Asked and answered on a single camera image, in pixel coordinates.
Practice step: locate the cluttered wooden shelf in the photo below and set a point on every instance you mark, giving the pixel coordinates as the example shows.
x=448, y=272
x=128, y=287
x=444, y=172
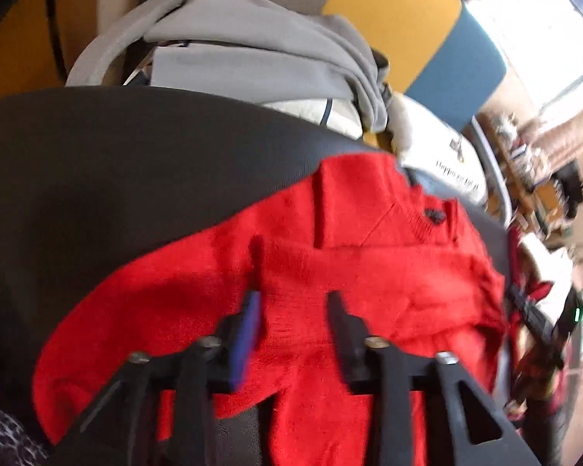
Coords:
x=529, y=170

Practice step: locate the bright window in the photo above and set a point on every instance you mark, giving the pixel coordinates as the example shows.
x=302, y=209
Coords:
x=529, y=24

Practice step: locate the cream and red garment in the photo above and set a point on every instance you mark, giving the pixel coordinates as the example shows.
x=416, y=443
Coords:
x=549, y=262

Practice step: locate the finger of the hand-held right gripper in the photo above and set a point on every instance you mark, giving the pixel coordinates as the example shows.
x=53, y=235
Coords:
x=534, y=318

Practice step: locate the white garment with navy trim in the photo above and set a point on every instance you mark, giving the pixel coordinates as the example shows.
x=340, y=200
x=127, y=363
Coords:
x=223, y=73

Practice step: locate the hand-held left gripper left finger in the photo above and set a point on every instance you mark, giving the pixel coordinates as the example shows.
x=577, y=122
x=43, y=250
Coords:
x=248, y=335

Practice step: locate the wooden cabinet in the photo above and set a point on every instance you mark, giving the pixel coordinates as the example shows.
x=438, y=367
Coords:
x=24, y=48

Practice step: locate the grey hoodie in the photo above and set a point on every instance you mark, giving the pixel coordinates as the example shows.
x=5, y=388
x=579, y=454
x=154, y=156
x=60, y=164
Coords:
x=272, y=43

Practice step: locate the red knitted sweater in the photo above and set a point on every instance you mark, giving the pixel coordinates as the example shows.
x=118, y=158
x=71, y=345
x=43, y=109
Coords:
x=369, y=276

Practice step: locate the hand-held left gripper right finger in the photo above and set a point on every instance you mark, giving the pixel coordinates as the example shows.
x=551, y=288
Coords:
x=347, y=344

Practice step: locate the purple patterned cloth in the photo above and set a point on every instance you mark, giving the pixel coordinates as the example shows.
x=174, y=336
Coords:
x=5, y=432

